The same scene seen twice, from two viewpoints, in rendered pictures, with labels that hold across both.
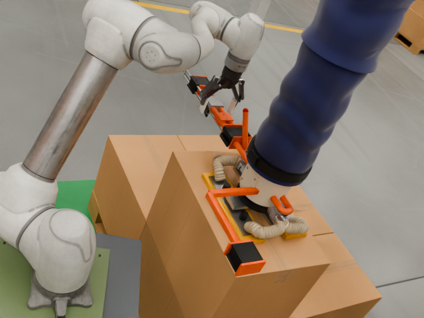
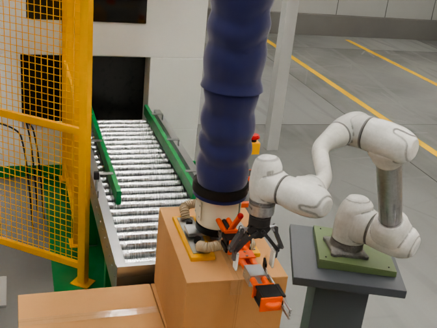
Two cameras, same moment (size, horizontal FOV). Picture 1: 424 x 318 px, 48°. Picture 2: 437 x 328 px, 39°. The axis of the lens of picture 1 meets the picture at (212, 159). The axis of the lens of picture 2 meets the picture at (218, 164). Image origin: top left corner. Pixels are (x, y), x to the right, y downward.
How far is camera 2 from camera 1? 3.57 m
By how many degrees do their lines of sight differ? 119
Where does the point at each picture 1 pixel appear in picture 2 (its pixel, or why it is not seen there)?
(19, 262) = (374, 258)
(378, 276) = not seen: outside the picture
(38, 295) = not seen: hidden behind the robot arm
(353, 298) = (59, 295)
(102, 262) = (322, 254)
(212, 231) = not seen: hidden behind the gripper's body
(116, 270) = (309, 261)
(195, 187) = (266, 248)
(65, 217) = (362, 198)
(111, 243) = (317, 275)
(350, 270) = (37, 315)
